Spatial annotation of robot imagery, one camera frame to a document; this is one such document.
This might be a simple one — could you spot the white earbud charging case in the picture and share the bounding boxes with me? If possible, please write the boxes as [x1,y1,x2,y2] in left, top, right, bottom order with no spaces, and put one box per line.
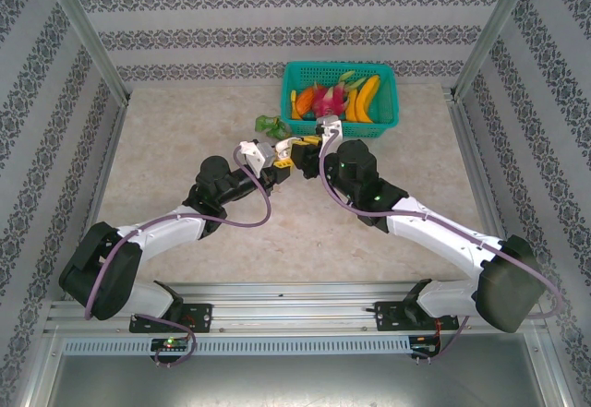
[275,137,296,160]

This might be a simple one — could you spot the orange mango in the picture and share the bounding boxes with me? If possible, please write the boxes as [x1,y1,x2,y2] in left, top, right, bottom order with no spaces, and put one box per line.
[295,88,317,115]

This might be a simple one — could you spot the teal plastic basket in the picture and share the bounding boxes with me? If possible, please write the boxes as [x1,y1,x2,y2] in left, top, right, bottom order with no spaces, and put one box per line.
[280,60,401,139]

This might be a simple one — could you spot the pink dragon fruit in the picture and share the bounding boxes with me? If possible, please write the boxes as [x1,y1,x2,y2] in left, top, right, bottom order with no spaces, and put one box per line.
[309,69,368,120]

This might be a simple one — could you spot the small yellow banana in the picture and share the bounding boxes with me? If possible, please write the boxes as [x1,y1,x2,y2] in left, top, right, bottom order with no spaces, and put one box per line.
[344,88,362,123]

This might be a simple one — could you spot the large yellow banana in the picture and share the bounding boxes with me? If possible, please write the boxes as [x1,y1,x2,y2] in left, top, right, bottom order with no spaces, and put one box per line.
[355,76,382,125]

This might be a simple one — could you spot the left green circuit board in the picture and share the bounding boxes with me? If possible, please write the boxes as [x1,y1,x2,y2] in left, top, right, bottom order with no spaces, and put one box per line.
[151,336,191,353]

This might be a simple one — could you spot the grey metal panel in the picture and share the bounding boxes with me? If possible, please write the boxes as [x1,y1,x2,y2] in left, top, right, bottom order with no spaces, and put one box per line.
[27,332,569,407]

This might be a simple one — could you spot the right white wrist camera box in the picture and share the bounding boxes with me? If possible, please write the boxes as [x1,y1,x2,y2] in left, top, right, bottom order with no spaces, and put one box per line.
[315,113,345,148]

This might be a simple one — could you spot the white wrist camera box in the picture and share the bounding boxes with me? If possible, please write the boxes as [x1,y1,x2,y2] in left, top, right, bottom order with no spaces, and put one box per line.
[236,138,279,173]
[315,113,345,148]

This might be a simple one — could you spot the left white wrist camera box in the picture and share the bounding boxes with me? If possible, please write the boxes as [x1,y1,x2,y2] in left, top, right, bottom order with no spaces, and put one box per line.
[236,138,279,173]

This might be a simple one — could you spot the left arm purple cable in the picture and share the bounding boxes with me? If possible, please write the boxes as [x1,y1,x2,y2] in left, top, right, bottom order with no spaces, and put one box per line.
[85,144,273,369]

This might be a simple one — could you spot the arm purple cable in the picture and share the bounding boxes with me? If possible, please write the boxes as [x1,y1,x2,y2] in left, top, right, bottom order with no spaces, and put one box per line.
[318,125,564,365]
[85,144,273,369]

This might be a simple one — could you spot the aluminium side rail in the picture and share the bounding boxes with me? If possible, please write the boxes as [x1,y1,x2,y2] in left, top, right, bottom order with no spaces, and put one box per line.
[62,100,130,301]
[445,88,527,297]

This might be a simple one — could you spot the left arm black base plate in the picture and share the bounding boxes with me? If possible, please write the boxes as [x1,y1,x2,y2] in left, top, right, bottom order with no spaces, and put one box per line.
[127,303,214,335]

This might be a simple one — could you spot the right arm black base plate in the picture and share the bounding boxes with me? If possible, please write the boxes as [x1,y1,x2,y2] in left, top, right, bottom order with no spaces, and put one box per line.
[373,299,462,333]

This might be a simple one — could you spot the aluminium mounting rail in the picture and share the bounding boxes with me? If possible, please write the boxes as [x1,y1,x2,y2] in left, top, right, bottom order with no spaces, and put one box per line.
[43,281,553,337]

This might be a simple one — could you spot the grey slotted cable duct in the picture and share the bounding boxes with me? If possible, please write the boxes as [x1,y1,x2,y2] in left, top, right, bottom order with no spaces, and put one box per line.
[61,335,413,357]

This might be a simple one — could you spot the aluminium frame post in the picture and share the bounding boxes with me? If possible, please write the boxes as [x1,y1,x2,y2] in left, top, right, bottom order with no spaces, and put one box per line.
[451,0,540,102]
[36,0,131,107]

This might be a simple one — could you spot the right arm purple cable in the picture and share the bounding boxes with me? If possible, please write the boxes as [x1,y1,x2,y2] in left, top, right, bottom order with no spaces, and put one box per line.
[318,125,564,365]

